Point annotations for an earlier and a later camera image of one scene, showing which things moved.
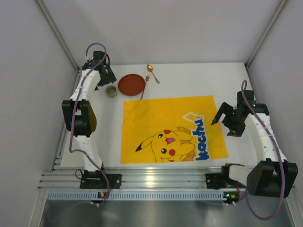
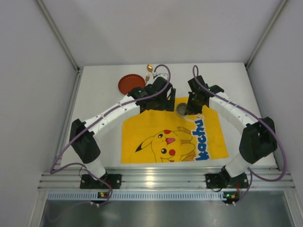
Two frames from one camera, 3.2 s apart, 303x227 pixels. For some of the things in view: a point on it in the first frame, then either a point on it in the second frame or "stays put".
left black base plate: (95, 179) stays put
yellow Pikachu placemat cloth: (171, 129) stays put
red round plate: (131, 84) stays put
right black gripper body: (231, 117) to (193, 108)
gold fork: (147, 76) stays put
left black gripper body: (107, 77) to (163, 104)
